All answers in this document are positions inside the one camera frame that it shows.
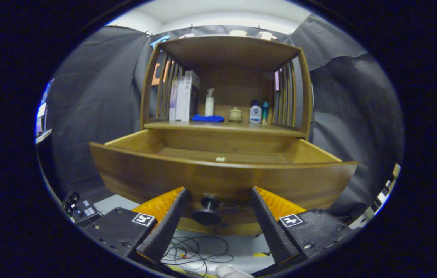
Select thick white book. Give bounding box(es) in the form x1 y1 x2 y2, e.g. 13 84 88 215
175 71 200 122

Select wooden cabinet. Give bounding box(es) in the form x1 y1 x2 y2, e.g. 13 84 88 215
140 35 313 236

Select black electronic device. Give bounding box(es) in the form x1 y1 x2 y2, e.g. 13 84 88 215
63 191 103 226

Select white pump bottle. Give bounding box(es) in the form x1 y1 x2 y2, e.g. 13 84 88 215
205 88 215 117

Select thin pale purple book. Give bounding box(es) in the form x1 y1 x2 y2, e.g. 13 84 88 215
169 77 178 122

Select black backdrop cloth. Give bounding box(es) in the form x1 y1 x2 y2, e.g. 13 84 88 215
37 15 404 220

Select wooden countertop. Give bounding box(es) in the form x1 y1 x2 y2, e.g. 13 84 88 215
144 112 306 137

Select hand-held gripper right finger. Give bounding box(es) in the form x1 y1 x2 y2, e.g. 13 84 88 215
250 186 362 269

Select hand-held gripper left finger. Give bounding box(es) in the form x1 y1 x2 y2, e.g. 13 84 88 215
81 186 192 267

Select white bottle with blue cap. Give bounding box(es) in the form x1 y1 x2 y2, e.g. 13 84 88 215
249 100 262 124

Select thin black cables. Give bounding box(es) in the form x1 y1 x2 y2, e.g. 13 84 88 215
162 236 234 276

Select wooden drawer with black knob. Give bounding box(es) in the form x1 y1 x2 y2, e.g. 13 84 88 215
89 129 358 236

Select blue folded cloth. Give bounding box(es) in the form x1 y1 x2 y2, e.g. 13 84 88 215
192 114 225 123

